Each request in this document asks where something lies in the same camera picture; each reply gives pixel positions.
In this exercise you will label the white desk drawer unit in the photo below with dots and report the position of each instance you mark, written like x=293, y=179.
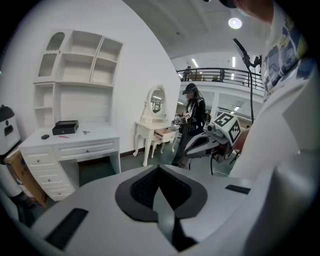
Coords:
x=50, y=175

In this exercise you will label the pink-tipped swab stick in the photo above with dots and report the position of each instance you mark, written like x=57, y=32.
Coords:
x=63, y=136

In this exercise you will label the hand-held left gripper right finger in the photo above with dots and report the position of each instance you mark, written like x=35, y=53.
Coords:
x=215, y=200

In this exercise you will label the black box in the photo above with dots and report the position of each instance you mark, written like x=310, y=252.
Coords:
x=63, y=127

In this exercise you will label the gripper-mounted camera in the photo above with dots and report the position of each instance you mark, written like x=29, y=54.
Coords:
x=210, y=128

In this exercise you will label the round ceiling lamp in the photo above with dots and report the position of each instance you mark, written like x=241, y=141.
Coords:
x=235, y=23

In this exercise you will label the person's white printed shirt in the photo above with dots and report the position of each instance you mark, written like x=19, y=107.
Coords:
x=275, y=120

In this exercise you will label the white vanity table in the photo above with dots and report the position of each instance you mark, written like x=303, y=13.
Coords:
x=150, y=127

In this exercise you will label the small black object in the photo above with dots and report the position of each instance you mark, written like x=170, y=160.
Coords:
x=45, y=136

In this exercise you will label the white black-topped appliance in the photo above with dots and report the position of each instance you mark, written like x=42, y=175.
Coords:
x=8, y=135

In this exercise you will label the white table top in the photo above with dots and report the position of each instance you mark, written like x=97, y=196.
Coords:
x=80, y=138

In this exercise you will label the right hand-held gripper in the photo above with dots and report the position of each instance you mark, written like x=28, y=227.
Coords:
x=227, y=130

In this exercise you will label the black balcony railing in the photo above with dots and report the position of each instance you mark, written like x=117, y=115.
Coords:
x=225, y=75

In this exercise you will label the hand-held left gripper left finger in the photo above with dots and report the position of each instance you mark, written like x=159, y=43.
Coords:
x=100, y=212

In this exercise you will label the person's right forearm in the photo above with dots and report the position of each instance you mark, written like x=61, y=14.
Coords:
x=241, y=140

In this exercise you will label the small black wire-frame tool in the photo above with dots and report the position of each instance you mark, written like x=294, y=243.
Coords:
x=86, y=132

